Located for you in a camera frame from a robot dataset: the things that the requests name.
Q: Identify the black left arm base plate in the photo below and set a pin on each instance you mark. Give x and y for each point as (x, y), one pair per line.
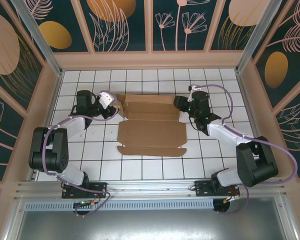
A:
(100, 188)

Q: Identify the grey metal sheet panel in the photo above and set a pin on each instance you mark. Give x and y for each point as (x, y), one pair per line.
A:
(150, 225)

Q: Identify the aluminium table side rail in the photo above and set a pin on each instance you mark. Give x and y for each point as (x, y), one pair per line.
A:
(34, 176)

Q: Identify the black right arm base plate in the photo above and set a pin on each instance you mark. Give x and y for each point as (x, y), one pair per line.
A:
(202, 188)

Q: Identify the aluminium frame post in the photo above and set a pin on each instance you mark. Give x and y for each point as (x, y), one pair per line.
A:
(250, 45)
(43, 47)

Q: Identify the yellow power connector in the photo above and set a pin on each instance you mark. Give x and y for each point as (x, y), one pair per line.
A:
(227, 200)

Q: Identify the small green circuit board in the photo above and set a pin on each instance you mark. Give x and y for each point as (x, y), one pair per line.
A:
(86, 203)

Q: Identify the aluminium mounting rail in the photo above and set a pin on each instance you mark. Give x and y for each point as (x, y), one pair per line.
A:
(150, 186)

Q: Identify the brown cardboard paper box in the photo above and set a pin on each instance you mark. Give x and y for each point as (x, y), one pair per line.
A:
(150, 135)

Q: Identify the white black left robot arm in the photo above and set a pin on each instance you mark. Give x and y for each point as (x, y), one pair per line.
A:
(47, 155)

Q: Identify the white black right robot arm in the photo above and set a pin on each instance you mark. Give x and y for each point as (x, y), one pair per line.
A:
(255, 165)

